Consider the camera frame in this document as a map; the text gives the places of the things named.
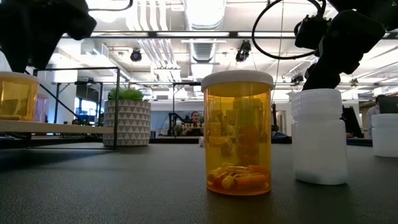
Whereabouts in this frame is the person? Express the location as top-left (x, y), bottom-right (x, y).
top-left (182, 111), bottom-right (206, 137)
top-left (366, 94), bottom-right (388, 131)

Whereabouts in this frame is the wooden shelf board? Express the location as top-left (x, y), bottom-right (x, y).
top-left (0, 119), bottom-right (115, 135)

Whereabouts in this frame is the orange pill bottle white cap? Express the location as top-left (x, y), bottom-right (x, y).
top-left (0, 71), bottom-right (40, 122)

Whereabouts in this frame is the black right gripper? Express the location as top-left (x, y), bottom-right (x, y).
top-left (302, 8), bottom-right (387, 91)

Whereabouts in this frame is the white plastic medicine bottle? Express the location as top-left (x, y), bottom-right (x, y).
top-left (290, 88), bottom-right (349, 186)
top-left (370, 113), bottom-right (398, 158)

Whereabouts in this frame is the dark computer monitor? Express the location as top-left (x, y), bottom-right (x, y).
top-left (378, 95), bottom-right (398, 114)

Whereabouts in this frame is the white triangle pattern plant pot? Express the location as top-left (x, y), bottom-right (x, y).
top-left (102, 99), bottom-right (152, 147)

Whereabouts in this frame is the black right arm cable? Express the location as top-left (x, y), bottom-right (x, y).
top-left (251, 0), bottom-right (327, 61)

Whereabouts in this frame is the green spiky plant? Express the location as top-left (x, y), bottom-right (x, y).
top-left (107, 86), bottom-right (146, 102)

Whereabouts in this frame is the silver ceiling air duct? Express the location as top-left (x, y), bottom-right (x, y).
top-left (183, 0), bottom-right (227, 63)

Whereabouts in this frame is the black ceiling spotlight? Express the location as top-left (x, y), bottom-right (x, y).
top-left (129, 48), bottom-right (143, 63)
top-left (235, 39), bottom-right (252, 63)
top-left (290, 73), bottom-right (305, 85)

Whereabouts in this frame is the black metal shelf frame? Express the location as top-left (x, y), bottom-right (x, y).
top-left (24, 66), bottom-right (121, 151)

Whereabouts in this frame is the thin black diagonal brace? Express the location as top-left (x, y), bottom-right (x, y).
top-left (24, 70), bottom-right (86, 126)

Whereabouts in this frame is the orange bottle with orange capsules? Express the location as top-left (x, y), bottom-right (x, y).
top-left (200, 69), bottom-right (275, 197)

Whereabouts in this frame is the black frame bar with lights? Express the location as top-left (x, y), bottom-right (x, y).
top-left (60, 30), bottom-right (398, 40)

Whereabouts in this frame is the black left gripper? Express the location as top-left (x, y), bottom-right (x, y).
top-left (0, 0), bottom-right (98, 74)

